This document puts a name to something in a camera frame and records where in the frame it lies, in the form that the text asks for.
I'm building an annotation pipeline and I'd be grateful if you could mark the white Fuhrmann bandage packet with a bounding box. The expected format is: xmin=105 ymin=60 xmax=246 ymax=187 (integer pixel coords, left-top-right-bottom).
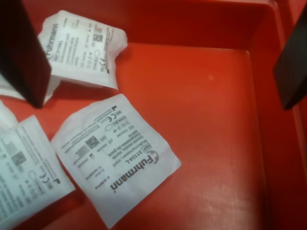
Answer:
xmin=50 ymin=93 xmax=182 ymax=230
xmin=37 ymin=9 xmax=129 ymax=104
xmin=0 ymin=114 xmax=77 ymax=225

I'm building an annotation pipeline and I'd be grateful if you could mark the red plastic box with bandages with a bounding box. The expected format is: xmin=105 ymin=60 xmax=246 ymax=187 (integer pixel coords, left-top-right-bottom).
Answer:
xmin=0 ymin=0 xmax=307 ymax=230

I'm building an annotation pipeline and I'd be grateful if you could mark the white bandage packet film side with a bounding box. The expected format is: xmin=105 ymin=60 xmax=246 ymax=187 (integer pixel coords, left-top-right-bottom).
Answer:
xmin=0 ymin=100 xmax=18 ymax=129

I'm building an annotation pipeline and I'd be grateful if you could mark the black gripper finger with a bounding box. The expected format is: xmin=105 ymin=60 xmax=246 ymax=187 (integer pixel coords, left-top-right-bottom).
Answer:
xmin=0 ymin=0 xmax=53 ymax=109
xmin=273 ymin=9 xmax=307 ymax=111

